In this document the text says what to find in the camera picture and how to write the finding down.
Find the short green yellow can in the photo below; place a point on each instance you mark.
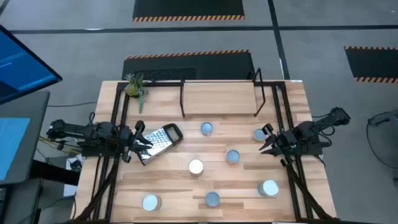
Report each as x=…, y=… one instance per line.
x=258, y=135

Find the tall blue tomato can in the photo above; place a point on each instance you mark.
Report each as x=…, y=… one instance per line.
x=268, y=188

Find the short blue pink corn can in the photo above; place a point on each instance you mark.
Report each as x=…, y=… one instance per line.
x=212, y=199

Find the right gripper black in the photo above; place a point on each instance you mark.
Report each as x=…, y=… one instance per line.
x=284, y=141

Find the tall green yellow can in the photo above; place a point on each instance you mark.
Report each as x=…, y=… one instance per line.
x=196, y=167

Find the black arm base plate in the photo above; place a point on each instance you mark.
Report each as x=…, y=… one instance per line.
x=314, y=151
x=93, y=153

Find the black mat orange-striped edge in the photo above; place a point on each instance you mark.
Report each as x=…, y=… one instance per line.
x=373, y=62
x=217, y=67
x=186, y=7

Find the small potted succulent plant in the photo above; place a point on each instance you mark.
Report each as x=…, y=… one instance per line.
x=134, y=88

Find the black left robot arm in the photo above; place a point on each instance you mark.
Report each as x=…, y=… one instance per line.
x=93, y=132

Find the tall orange green-beans can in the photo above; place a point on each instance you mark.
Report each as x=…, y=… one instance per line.
x=151, y=202

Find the short red white can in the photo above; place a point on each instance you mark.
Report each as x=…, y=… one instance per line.
x=206, y=128

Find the grey desk top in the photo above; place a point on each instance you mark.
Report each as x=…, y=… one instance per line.
x=38, y=140

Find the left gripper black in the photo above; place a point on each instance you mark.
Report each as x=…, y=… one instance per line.
x=127, y=140

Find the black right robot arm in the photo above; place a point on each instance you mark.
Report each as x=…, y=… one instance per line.
x=311, y=130

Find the short yellow brown-print can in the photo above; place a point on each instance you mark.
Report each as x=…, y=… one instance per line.
x=233, y=156

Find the black stand base bar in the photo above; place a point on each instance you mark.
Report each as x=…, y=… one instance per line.
x=53, y=172

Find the large blue-lit monitor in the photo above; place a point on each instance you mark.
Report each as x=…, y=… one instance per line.
x=21, y=68

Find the black power adapter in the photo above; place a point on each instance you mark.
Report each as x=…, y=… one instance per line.
x=75, y=165

